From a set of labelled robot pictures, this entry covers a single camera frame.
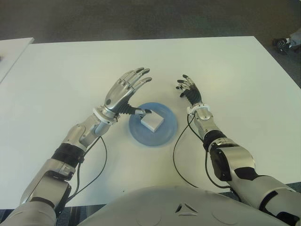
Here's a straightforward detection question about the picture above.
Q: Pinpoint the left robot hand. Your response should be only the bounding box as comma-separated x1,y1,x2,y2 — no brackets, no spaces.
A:
103,67,153,118

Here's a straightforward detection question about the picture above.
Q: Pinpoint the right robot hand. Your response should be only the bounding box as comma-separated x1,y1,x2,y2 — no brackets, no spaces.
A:
175,74,204,106

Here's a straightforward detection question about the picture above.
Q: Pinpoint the white square charger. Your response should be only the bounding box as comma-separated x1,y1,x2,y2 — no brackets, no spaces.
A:
140,110,164,132

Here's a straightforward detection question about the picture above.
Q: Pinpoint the blue plastic plate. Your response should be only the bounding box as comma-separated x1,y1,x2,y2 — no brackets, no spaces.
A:
128,101,179,147

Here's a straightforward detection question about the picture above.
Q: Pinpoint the black dotted shoe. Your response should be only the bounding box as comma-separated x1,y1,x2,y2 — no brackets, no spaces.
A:
272,37,291,55

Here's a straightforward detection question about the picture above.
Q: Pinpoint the white side table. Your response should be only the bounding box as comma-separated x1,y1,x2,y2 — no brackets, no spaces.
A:
0,37,35,83

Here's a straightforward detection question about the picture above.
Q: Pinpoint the grey trouser leg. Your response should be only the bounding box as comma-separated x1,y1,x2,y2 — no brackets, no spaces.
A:
289,30,301,48

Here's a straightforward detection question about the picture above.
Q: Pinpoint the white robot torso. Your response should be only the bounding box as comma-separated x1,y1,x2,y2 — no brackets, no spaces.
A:
77,185,290,226

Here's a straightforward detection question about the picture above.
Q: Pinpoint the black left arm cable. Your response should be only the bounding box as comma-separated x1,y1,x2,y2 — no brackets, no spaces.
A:
55,135,108,212

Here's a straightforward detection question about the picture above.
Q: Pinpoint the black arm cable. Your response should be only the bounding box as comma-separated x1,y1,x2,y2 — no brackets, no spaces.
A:
55,135,108,212
173,114,236,191

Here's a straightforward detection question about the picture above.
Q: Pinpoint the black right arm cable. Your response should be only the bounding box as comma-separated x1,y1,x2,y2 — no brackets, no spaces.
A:
173,114,236,191

